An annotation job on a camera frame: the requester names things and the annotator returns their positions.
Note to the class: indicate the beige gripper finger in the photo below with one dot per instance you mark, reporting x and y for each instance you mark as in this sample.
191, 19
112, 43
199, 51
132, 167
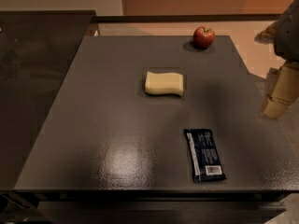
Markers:
281, 90

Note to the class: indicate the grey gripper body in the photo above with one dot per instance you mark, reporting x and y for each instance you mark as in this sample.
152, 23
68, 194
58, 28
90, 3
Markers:
288, 36

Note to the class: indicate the red apple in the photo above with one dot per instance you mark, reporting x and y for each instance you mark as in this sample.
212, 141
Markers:
203, 37

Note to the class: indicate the yellow sponge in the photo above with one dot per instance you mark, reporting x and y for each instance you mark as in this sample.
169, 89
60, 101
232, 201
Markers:
164, 83

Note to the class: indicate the dark blue snack wrapper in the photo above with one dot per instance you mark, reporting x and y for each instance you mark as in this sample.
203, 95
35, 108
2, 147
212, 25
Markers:
206, 162

